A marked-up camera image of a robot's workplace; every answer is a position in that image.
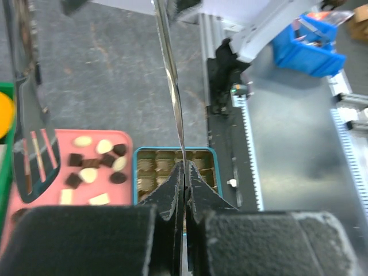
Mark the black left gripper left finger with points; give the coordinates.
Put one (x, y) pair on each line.
(142, 239)

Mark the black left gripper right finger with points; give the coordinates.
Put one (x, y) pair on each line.
(225, 241)

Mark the pink chocolate tray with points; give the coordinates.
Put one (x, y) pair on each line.
(80, 181)

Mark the metal tongs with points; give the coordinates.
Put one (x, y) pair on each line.
(36, 153)

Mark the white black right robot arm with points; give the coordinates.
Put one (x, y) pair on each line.
(261, 21)

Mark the brown plastic chocolate insert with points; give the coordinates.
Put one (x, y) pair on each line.
(149, 172)

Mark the blue chocolate tin box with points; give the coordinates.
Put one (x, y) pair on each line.
(207, 164)

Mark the yellow bowl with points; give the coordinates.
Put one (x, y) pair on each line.
(7, 114)

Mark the green plastic crate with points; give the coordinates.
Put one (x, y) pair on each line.
(6, 173)

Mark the blue storage bin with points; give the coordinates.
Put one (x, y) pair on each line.
(302, 50)

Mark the slotted cable duct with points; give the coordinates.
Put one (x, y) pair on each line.
(241, 102)

